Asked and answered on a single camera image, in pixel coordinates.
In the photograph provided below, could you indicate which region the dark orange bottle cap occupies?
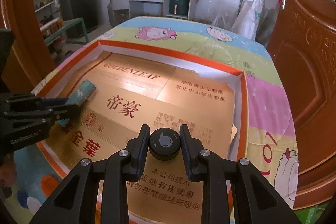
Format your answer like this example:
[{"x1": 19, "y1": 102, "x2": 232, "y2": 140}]
[{"x1": 41, "y1": 175, "x2": 60, "y2": 197}]

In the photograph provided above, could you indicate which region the person's left hand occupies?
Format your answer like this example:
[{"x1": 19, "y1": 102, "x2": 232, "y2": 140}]
[{"x1": 1, "y1": 153, "x2": 17, "y2": 198}]

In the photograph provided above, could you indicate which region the green metal shelf rack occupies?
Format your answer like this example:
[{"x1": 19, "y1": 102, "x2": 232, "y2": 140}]
[{"x1": 33, "y1": 0, "x2": 89, "y2": 59}]

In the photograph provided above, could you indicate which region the colourful cartoon tablecloth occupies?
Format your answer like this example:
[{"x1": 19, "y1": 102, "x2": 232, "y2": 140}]
[{"x1": 1, "y1": 17, "x2": 299, "y2": 223}]

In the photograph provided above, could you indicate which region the white bottle cap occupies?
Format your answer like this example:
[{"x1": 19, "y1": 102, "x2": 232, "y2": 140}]
[{"x1": 27, "y1": 196, "x2": 42, "y2": 215}]

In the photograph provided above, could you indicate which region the shallow orange-rimmed box tray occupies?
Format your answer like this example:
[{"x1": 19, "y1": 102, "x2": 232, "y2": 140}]
[{"x1": 32, "y1": 39, "x2": 249, "y2": 224}]

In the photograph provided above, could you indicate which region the white kitchen cabinet counter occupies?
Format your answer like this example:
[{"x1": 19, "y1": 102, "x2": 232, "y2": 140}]
[{"x1": 108, "y1": 0, "x2": 199, "y2": 27}]

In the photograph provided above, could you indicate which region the white woven sack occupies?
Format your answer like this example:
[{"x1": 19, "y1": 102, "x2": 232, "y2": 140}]
[{"x1": 231, "y1": 0, "x2": 264, "y2": 40}]

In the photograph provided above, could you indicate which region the green air fryer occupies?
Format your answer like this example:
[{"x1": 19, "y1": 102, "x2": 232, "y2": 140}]
[{"x1": 169, "y1": 0, "x2": 190, "y2": 16}]

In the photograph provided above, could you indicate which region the black round cap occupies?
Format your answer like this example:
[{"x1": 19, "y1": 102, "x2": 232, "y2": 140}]
[{"x1": 149, "y1": 128, "x2": 181, "y2": 161}]

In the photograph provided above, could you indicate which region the teal patterned long box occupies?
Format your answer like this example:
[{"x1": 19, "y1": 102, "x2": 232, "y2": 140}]
[{"x1": 58, "y1": 80, "x2": 96, "y2": 127}]

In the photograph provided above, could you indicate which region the brown wooden door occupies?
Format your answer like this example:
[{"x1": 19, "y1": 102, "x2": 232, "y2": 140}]
[{"x1": 267, "y1": 0, "x2": 335, "y2": 209}]

